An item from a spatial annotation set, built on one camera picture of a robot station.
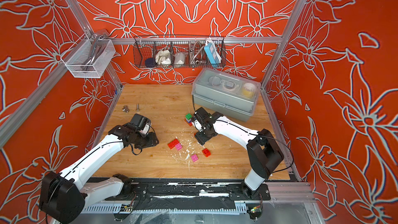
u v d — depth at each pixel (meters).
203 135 0.75
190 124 0.96
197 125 0.75
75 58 0.77
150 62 0.95
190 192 0.74
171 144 0.88
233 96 0.87
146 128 0.68
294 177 0.79
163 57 0.91
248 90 0.94
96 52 0.73
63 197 0.39
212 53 0.87
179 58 0.94
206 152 0.84
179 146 0.87
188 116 0.93
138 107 1.07
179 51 0.98
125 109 1.04
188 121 0.95
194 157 0.82
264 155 0.44
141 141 0.68
